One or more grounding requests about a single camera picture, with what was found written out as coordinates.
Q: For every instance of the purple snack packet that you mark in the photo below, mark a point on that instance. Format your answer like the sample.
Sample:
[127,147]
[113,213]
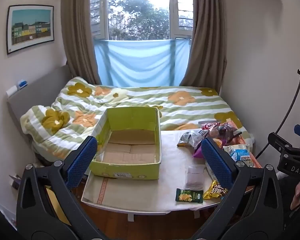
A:
[198,153]

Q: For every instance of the green cardboard box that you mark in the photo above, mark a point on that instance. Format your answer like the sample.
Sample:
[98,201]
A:
[130,152]

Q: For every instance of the white folding table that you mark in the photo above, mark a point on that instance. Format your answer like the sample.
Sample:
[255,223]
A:
[172,165]

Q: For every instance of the brown curtain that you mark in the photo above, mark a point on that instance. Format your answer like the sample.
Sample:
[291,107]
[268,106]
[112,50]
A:
[207,37]
[77,30]

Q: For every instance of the dark maroon snack packet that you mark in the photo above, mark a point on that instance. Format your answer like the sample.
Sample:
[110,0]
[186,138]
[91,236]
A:
[226,131]

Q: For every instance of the blue small object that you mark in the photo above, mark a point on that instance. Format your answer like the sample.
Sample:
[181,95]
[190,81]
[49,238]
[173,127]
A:
[22,84]

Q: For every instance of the yellow snack packet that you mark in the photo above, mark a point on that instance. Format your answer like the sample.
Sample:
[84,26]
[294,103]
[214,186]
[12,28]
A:
[215,192]

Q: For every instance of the window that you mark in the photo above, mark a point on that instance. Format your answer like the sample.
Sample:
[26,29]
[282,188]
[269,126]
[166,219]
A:
[140,10]

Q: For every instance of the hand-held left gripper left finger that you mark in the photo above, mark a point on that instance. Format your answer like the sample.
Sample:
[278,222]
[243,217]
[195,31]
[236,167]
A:
[82,160]

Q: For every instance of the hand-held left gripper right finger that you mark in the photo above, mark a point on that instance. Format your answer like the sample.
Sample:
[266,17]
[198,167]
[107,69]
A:
[217,162]

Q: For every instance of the light blue window cloth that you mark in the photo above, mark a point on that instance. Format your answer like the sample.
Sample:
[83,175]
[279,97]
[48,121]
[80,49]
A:
[140,62]

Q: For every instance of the grey bed headboard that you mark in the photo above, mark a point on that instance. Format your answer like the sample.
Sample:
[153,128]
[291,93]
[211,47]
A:
[37,92]

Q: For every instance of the person's right hand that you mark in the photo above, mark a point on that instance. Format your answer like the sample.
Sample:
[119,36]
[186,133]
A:
[297,196]

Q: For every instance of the clear plastic bag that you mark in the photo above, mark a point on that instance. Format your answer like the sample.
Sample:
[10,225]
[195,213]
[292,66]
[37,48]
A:
[195,177]

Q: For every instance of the blue and white snack packet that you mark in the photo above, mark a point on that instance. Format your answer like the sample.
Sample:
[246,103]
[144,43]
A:
[238,153]

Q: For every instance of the striped floral blanket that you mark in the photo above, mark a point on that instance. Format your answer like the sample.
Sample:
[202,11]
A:
[145,100]

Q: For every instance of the pink marshmallow packet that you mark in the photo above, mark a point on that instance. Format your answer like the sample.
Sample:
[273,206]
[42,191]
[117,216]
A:
[210,126]

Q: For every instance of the silver grey snack packet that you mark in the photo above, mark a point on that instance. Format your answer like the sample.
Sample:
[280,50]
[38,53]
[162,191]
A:
[190,138]

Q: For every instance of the framed wall poster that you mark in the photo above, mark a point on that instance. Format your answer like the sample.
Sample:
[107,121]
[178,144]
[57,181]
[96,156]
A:
[30,27]

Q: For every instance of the small green chip packet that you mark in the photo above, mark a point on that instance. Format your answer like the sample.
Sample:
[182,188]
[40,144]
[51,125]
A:
[189,196]

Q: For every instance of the white blue bottle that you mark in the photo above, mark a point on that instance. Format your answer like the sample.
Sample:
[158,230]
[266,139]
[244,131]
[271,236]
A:
[12,91]

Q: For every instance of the black curved rod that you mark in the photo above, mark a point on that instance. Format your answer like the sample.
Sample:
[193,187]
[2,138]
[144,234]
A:
[293,97]

